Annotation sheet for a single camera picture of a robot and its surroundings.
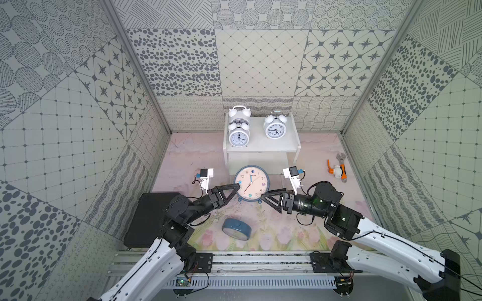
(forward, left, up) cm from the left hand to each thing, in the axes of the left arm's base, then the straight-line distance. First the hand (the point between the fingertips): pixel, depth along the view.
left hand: (241, 193), depth 59 cm
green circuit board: (-21, +23, -34) cm, 46 cm away
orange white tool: (+30, -50, -30) cm, 66 cm away
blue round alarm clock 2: (-5, +2, -20) cm, 21 cm away
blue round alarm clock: (+5, -4, 0) cm, 6 cm away
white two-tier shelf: (+29, -14, -16) cm, 36 cm away
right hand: (+1, -7, -4) cm, 8 cm away
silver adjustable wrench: (+40, -55, -31) cm, 75 cm away
